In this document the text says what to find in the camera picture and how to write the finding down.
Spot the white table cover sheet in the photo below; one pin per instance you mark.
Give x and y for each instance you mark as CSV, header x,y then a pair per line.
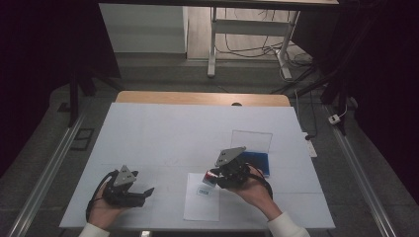
x,y
158,131

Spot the black floor frame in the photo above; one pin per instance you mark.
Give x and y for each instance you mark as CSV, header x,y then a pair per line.
x,y
82,139

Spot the red and white stamp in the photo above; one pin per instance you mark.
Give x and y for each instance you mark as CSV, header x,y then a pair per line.
x,y
209,178

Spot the black tripod stand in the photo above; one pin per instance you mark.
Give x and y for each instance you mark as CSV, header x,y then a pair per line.
x,y
74,98

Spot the blue ink pad box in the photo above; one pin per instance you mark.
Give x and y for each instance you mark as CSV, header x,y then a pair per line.
x,y
258,161

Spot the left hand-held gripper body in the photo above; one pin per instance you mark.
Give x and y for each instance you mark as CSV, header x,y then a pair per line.
x,y
122,189

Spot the white power strip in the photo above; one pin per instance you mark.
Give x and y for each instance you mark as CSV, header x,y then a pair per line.
x,y
311,148

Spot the black stand legs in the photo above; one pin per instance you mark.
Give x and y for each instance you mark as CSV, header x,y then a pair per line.
x,y
329,89

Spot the white plug adapter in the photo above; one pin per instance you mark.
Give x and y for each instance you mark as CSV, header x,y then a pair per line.
x,y
334,119

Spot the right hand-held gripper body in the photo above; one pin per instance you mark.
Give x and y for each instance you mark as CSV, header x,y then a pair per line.
x,y
232,169

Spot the white desk frame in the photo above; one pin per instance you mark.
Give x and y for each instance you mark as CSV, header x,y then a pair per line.
x,y
250,27

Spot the person's right hand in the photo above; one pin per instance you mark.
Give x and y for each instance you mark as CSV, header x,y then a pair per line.
x,y
253,192

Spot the person's left hand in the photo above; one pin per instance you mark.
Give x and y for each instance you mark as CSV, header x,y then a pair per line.
x,y
103,212

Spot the white cabinet panel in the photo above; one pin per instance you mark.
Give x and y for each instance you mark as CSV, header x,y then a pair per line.
x,y
141,29

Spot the aluminium floor rail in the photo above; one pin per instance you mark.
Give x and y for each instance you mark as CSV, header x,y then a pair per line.
x,y
362,177
46,177

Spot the white paper sheet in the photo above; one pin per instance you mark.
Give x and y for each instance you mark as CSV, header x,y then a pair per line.
x,y
201,204

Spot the dark curtain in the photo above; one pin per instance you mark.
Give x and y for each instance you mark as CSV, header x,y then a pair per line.
x,y
388,82
39,49

